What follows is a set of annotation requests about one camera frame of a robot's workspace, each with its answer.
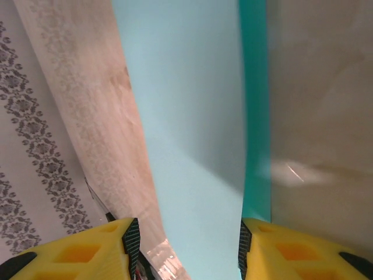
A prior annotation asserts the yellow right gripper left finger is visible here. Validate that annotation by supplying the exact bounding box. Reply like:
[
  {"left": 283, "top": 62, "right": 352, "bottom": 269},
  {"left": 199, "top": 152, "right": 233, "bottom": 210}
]
[{"left": 0, "top": 217, "right": 141, "bottom": 280}]

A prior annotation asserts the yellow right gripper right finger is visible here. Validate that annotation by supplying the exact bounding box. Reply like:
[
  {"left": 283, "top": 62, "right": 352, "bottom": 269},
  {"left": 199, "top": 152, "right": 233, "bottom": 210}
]
[{"left": 237, "top": 218, "right": 373, "bottom": 280}]

